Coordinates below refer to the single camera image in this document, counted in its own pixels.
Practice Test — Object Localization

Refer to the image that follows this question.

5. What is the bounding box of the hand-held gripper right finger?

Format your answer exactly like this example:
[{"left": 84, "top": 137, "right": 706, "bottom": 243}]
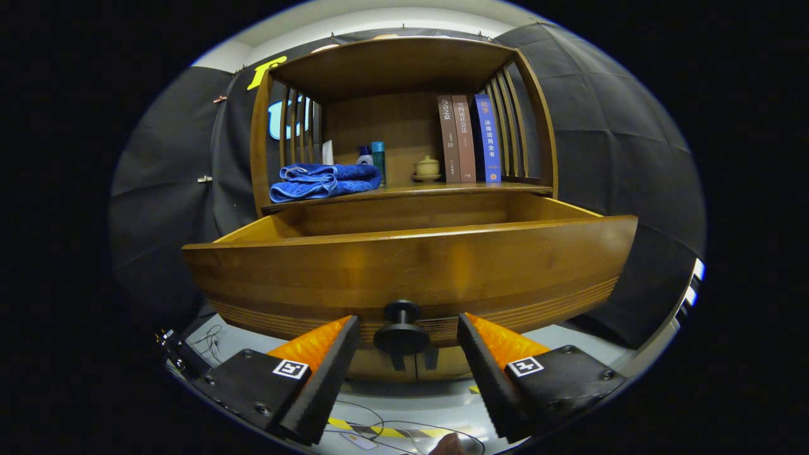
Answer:
[{"left": 456, "top": 312, "right": 628, "bottom": 443}]

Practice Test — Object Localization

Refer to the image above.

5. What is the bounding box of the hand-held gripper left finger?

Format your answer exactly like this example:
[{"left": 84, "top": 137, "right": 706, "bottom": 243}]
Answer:
[{"left": 190, "top": 315, "right": 361, "bottom": 446}]

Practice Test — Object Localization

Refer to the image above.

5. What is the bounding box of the wooden drawer with black knob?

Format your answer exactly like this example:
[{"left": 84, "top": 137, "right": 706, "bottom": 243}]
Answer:
[{"left": 182, "top": 191, "right": 639, "bottom": 356}]

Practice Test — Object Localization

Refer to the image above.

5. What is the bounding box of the wooden cabinet door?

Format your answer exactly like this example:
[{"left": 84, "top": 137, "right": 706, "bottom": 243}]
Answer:
[
  {"left": 416, "top": 344, "right": 473, "bottom": 382},
  {"left": 348, "top": 346, "right": 418, "bottom": 384}
]

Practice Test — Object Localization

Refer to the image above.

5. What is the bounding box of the wooden cabinet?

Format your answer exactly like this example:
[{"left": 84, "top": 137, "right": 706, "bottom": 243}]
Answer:
[{"left": 250, "top": 36, "right": 560, "bottom": 384}]

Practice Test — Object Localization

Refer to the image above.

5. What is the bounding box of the yellow black floor tape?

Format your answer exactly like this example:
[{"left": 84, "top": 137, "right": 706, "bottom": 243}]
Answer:
[{"left": 327, "top": 416, "right": 451, "bottom": 440}]

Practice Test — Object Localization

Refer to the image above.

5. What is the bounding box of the folded blue towel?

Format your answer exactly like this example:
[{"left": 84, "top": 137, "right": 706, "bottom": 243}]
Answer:
[{"left": 269, "top": 163, "right": 382, "bottom": 203}]

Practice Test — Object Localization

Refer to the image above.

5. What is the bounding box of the beige lidded teacup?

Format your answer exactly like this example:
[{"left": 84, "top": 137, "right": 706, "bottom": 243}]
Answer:
[{"left": 413, "top": 155, "right": 442, "bottom": 183}]

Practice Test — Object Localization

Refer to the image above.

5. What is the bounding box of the blue book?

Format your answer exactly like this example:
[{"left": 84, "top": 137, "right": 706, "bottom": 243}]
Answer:
[{"left": 473, "top": 94, "right": 502, "bottom": 183}]

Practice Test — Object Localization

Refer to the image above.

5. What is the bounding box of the reddish brown book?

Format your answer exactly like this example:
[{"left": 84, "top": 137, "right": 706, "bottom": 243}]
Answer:
[{"left": 451, "top": 95, "right": 477, "bottom": 184}]

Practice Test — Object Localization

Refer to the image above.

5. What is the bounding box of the dark brown book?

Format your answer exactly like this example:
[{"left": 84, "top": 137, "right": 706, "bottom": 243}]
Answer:
[{"left": 437, "top": 95, "right": 462, "bottom": 184}]

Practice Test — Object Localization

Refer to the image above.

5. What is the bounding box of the black backdrop cloth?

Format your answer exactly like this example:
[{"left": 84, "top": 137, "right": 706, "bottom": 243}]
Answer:
[{"left": 107, "top": 24, "right": 707, "bottom": 355}]

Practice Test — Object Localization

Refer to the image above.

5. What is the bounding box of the black floor cable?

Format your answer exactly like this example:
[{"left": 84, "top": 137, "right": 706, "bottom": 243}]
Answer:
[{"left": 325, "top": 400, "right": 485, "bottom": 455}]

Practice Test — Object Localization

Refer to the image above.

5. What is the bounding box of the grey floor cable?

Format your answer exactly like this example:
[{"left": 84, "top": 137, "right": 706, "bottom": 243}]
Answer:
[{"left": 186, "top": 324, "right": 224, "bottom": 365}]

